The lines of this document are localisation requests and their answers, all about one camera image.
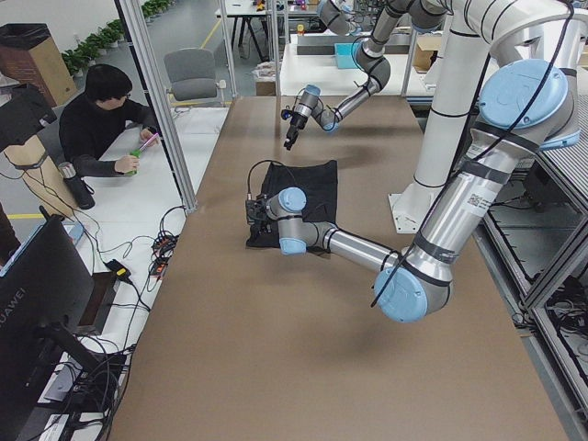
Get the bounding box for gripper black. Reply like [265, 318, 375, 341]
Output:
[250, 201, 276, 239]
[284, 113, 307, 151]

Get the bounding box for black t-shirt with logo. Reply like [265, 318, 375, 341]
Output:
[245, 160, 338, 248]

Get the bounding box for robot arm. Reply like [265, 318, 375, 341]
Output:
[245, 1, 587, 322]
[279, 1, 447, 150]

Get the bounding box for grey orange usb hub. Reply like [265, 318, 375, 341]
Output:
[152, 235, 177, 254]
[149, 260, 168, 280]

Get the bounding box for grey office chair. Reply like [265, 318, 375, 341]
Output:
[164, 48, 226, 107]

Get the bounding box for black power adapter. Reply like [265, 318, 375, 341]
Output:
[105, 259, 130, 280]

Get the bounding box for black water bottle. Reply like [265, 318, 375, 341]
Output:
[58, 162, 96, 209]

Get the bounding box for seated person in black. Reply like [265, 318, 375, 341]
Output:
[59, 63, 158, 177]

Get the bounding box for black computer monitor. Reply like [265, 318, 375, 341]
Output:
[1, 216, 94, 440]

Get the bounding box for cardboard box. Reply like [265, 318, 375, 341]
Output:
[1, 23, 77, 107]

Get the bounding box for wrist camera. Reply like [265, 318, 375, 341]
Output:
[245, 194, 267, 225]
[280, 108, 293, 120]

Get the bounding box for aluminium frame post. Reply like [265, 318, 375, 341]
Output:
[114, 0, 198, 214]

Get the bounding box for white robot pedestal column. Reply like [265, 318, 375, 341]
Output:
[390, 1, 490, 233]

